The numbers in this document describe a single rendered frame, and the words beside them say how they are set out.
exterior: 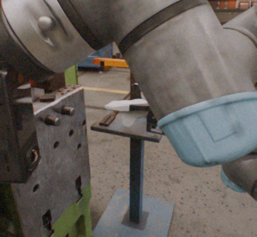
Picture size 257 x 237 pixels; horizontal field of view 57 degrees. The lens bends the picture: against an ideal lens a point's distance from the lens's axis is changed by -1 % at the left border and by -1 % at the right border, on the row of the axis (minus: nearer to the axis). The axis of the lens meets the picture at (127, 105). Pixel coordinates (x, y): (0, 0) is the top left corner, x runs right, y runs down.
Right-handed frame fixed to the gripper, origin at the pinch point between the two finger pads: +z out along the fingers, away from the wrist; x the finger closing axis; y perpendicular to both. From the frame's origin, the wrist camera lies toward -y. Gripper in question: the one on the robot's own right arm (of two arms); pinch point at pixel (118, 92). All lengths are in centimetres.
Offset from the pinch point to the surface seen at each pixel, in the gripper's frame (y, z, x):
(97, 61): 1.7, 24.8, 32.6
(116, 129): 27.9, 14.4, 27.9
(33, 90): 4.8, 30.7, 2.9
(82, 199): 58, 25, 15
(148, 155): 100, 27, 113
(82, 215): 69, 26, 15
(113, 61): 1.1, 17.8, 32.9
